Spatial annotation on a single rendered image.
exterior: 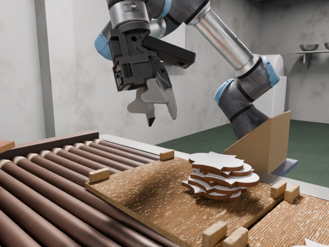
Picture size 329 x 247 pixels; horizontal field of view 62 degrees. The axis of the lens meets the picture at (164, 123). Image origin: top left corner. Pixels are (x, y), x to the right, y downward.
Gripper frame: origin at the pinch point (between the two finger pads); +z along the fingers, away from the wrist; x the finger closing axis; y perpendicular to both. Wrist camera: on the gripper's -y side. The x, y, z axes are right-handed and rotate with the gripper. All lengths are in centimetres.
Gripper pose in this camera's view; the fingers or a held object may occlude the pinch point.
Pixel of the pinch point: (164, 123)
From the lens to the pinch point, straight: 55.5
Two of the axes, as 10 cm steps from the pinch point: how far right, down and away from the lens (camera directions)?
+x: 3.4, -1.0, -9.3
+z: 2.3, 9.7, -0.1
